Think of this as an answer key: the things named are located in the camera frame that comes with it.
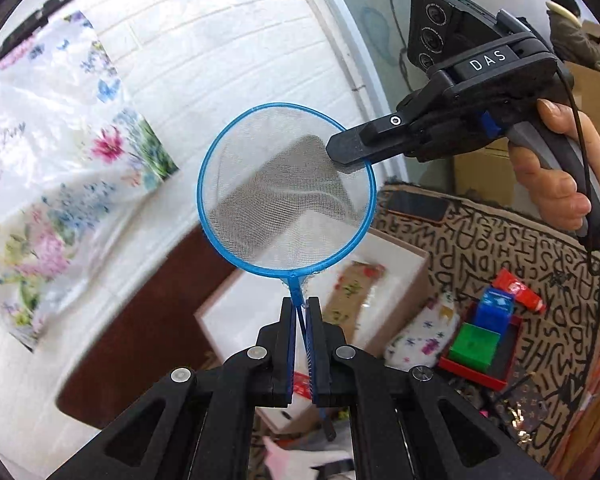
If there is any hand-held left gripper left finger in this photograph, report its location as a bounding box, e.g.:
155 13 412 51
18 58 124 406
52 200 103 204
45 298 297 480

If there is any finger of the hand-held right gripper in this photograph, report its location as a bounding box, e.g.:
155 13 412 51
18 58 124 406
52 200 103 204
326 109 424 176

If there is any dark patterned phone case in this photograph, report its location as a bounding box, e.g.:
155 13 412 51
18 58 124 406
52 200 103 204
495 375 551 442

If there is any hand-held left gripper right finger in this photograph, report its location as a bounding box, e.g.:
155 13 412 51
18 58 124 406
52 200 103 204
306 297 556 480

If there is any white cardboard box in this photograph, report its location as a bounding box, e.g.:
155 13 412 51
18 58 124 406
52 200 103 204
194 227 432 436

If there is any blue block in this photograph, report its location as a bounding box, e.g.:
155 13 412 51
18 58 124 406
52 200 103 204
472 287 516 336

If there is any beige letter-print rug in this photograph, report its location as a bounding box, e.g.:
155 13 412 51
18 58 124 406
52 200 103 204
370 182 600 467

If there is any brown cardboard box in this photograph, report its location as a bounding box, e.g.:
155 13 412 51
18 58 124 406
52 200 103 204
454 60 600 197

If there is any black smartphone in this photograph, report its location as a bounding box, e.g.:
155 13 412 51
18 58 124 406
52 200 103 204
385 190 449 224

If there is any green block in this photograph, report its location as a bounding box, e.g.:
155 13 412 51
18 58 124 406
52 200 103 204
447 322 501 372

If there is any glass panel with drawing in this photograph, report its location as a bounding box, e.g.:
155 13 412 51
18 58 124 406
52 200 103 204
280 0 463 111

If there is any black wall rail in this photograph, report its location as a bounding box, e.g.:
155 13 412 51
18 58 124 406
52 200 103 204
0 0 79 69

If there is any black cable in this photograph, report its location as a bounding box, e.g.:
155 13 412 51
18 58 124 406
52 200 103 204
517 17 600 274

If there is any floral plastic bag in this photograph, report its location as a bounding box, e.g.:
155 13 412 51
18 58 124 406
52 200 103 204
0 10 181 353

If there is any pink and white cloth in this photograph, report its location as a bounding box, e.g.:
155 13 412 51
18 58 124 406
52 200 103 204
262 434 356 480

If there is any red tray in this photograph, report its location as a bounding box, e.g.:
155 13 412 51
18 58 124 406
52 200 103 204
437 302 524 392

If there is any white patterned pouch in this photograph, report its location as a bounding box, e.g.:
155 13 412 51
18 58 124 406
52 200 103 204
382 292 463 374

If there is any person's right hand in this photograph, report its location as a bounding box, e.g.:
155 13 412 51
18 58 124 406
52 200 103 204
509 99 600 233

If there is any blue fishing net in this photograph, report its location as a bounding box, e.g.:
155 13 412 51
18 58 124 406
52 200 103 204
197 102 379 443

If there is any brown floral paper card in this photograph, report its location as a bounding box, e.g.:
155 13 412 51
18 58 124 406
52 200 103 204
324 260 389 342

